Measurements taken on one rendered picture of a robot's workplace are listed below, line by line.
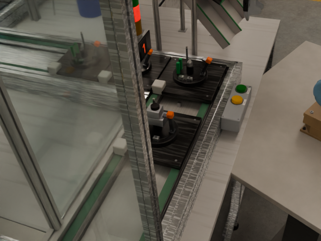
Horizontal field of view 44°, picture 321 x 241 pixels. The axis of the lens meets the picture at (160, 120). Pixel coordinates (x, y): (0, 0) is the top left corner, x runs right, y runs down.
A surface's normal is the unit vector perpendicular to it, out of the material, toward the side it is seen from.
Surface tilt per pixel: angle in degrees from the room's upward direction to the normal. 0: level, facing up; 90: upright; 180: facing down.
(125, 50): 90
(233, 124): 90
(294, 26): 0
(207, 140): 0
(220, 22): 45
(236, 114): 0
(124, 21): 90
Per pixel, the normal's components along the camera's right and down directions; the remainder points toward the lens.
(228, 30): 0.55, -0.31
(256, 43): -0.07, -0.74
